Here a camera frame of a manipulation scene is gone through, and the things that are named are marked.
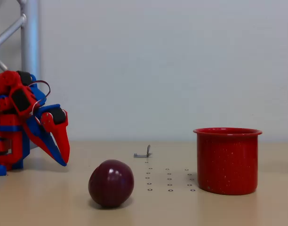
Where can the red speckled enamel cup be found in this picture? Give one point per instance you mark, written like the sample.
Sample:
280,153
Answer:
227,164

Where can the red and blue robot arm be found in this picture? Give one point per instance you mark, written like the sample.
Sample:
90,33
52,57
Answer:
7,122

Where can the dark purple plum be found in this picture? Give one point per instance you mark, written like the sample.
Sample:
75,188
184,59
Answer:
111,183

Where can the red and blue gripper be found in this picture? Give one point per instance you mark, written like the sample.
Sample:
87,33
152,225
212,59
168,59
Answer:
50,119

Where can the small grey metal bracket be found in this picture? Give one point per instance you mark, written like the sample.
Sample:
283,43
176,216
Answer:
141,155

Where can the silver metal pipe frame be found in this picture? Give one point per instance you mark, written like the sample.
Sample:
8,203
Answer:
29,35

